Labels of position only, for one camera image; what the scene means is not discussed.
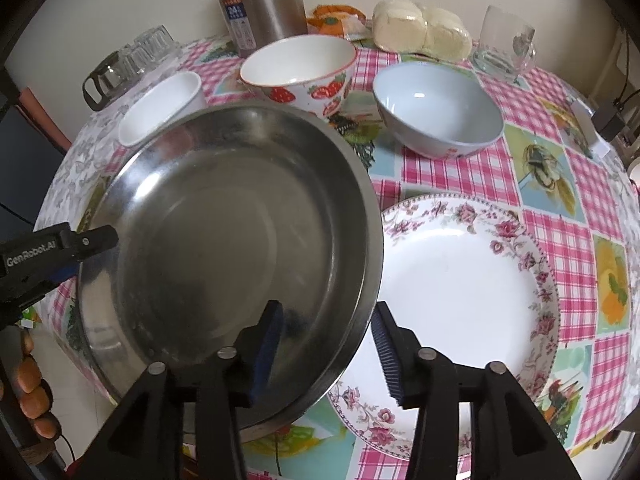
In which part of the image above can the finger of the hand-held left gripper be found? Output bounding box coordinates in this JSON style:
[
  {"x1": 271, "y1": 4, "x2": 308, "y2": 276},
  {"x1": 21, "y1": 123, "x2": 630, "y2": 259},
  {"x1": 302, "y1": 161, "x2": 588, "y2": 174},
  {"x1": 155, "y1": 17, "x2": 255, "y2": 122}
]
[
  {"x1": 30, "y1": 260, "x2": 82, "y2": 306},
  {"x1": 59, "y1": 225, "x2": 120, "y2": 262}
]

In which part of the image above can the small white box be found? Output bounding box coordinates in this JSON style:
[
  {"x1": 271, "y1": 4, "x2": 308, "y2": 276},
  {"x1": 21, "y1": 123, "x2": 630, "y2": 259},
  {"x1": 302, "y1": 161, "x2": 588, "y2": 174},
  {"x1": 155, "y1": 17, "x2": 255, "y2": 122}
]
[{"x1": 570, "y1": 99, "x2": 611, "y2": 158}]

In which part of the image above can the strawberry print bowl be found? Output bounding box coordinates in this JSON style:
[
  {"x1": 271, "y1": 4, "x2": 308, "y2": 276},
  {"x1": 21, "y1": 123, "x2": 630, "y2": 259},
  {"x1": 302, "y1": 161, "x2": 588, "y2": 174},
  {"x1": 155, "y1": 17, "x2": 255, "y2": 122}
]
[{"x1": 239, "y1": 35, "x2": 357, "y2": 120}]

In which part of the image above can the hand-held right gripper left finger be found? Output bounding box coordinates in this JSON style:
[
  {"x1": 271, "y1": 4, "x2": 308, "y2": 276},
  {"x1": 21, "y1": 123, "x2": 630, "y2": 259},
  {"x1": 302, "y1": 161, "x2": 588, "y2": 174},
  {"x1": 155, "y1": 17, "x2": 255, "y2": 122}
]
[{"x1": 65, "y1": 300, "x2": 286, "y2": 480}]

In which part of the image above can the pink checked tablecloth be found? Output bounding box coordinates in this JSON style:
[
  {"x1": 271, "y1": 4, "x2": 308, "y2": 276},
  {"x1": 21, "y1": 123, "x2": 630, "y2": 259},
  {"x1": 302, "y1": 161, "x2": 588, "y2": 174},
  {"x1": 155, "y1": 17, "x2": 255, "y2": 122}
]
[{"x1": 50, "y1": 35, "x2": 633, "y2": 480}]

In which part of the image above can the stainless steel thermos jug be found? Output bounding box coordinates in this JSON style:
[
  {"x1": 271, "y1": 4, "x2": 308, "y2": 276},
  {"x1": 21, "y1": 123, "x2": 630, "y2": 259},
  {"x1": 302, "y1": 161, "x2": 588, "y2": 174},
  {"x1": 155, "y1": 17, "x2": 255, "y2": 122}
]
[{"x1": 213, "y1": 0, "x2": 321, "y2": 59}]

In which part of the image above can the glass teapot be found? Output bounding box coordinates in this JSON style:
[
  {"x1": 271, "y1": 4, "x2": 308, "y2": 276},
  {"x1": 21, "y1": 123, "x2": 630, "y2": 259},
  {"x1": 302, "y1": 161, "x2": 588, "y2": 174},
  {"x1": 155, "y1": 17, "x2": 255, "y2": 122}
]
[{"x1": 82, "y1": 42, "x2": 151, "y2": 111}]

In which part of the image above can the bag of white buns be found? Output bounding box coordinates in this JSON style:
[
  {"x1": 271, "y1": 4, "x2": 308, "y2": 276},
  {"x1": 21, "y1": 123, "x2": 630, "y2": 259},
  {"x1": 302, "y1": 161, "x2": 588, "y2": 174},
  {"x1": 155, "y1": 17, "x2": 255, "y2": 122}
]
[{"x1": 372, "y1": 0, "x2": 473, "y2": 61}]

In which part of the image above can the stainless steel plate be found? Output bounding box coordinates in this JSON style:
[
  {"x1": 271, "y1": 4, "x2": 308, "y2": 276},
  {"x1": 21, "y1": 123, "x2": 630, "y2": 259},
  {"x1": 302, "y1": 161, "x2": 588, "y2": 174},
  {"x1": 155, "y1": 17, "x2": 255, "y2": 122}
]
[{"x1": 75, "y1": 102, "x2": 385, "y2": 443}]

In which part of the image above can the orange snack packet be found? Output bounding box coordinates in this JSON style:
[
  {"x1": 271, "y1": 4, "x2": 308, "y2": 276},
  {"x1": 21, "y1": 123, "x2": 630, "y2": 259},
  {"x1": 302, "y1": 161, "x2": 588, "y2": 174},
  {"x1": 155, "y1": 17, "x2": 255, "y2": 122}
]
[{"x1": 306, "y1": 4, "x2": 373, "y2": 41}]

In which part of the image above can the black power adapter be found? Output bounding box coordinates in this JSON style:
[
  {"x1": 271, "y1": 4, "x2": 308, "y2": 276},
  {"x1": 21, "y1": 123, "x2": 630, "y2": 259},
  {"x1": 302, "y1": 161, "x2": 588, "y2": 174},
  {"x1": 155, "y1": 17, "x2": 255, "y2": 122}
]
[{"x1": 591, "y1": 102, "x2": 628, "y2": 141}]

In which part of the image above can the grey floral cloth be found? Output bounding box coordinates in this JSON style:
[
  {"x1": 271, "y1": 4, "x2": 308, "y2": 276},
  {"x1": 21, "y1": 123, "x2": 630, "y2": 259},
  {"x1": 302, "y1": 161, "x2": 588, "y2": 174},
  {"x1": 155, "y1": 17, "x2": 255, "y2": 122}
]
[{"x1": 32, "y1": 67, "x2": 151, "y2": 241}]

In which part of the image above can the black cable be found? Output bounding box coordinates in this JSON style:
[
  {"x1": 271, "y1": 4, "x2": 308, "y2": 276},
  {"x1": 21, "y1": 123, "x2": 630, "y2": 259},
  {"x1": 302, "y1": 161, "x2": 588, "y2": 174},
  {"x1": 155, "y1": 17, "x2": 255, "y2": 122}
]
[{"x1": 619, "y1": 30, "x2": 632, "y2": 107}]

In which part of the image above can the light blue bowl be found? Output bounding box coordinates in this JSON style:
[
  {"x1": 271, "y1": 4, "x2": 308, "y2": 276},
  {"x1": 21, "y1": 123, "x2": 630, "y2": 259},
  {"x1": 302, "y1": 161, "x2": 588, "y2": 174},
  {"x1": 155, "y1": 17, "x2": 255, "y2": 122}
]
[{"x1": 372, "y1": 62, "x2": 504, "y2": 159}]

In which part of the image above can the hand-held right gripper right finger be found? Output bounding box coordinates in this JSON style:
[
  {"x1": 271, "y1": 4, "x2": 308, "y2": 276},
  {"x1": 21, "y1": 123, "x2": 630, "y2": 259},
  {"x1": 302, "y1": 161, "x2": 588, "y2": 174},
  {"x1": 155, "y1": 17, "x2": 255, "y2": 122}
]
[{"x1": 371, "y1": 301, "x2": 583, "y2": 480}]

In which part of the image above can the clear glass cup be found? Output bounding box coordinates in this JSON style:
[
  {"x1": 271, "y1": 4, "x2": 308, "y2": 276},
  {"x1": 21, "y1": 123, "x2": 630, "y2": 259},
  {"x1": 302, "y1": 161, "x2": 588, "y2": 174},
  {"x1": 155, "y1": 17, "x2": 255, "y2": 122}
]
[
  {"x1": 155, "y1": 24, "x2": 182, "y2": 57},
  {"x1": 132, "y1": 27, "x2": 168, "y2": 68}
]

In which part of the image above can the clear glass mug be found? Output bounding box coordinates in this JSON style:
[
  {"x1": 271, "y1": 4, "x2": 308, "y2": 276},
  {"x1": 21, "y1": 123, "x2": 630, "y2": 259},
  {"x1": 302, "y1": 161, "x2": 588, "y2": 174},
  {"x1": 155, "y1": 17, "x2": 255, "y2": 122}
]
[{"x1": 470, "y1": 5, "x2": 538, "y2": 83}]

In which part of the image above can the small white bowl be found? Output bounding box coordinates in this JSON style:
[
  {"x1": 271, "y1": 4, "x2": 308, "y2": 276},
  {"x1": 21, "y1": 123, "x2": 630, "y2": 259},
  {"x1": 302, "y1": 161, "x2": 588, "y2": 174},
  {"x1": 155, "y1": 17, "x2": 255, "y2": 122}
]
[{"x1": 117, "y1": 71, "x2": 202, "y2": 148}]

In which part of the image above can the white floral plate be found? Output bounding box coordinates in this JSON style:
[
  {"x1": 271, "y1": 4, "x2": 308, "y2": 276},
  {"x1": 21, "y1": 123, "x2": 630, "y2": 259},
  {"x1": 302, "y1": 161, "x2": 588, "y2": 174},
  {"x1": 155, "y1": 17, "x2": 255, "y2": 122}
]
[{"x1": 327, "y1": 192, "x2": 561, "y2": 461}]

